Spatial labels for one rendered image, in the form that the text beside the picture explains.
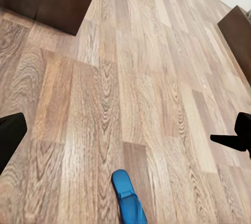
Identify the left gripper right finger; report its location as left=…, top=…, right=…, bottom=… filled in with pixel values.
left=234, top=112, right=251, bottom=154

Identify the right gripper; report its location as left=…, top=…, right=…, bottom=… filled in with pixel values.
left=210, top=135, right=247, bottom=152

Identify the sandal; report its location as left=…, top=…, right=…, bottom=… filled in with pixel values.
left=112, top=170, right=148, bottom=224

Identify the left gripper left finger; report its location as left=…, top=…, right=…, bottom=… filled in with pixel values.
left=0, top=112, right=27, bottom=174

